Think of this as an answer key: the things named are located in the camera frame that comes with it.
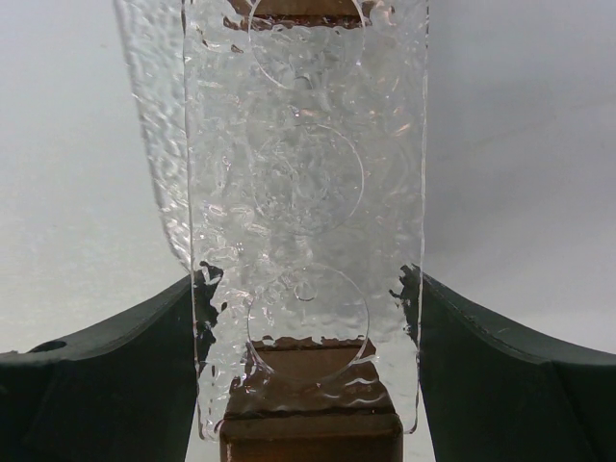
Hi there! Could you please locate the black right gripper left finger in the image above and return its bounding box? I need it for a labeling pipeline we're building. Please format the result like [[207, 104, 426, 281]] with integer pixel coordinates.
[[1, 277, 196, 461]]

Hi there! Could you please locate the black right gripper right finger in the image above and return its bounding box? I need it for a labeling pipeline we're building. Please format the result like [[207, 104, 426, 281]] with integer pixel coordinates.
[[413, 273, 615, 461]]

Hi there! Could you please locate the clear acrylic toothbrush stand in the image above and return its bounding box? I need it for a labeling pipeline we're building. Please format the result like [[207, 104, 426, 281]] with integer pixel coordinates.
[[115, 1, 429, 461]]

